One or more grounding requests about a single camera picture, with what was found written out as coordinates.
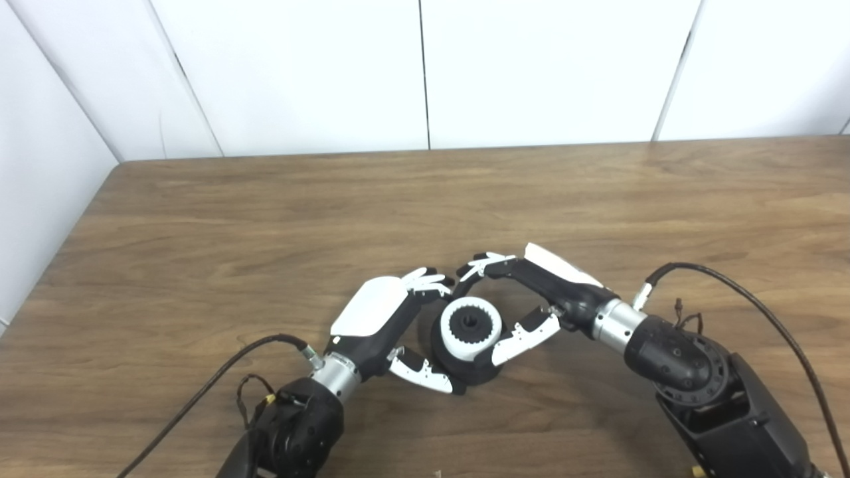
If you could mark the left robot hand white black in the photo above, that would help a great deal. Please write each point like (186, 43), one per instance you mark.
(372, 312)

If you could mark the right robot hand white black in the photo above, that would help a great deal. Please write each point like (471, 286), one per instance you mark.
(564, 282)

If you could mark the round black part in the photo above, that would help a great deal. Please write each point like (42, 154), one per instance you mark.
(478, 373)

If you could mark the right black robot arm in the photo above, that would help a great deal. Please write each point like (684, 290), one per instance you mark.
(710, 398)

